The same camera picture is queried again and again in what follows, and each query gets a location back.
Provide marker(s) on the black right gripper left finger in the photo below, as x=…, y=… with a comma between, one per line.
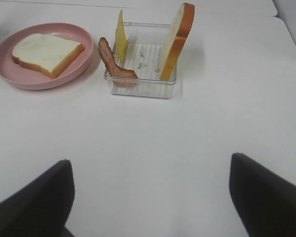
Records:
x=42, y=207

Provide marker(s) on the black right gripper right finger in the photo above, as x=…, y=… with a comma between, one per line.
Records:
x=264, y=201

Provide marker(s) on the bread slice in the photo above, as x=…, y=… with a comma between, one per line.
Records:
x=44, y=53
x=175, y=40

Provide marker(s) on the yellow cheese slice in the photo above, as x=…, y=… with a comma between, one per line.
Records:
x=121, y=41

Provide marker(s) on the pink round plate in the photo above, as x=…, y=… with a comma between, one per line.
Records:
x=28, y=79

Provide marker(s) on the right clear plastic tray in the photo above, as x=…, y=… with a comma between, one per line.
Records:
x=143, y=55

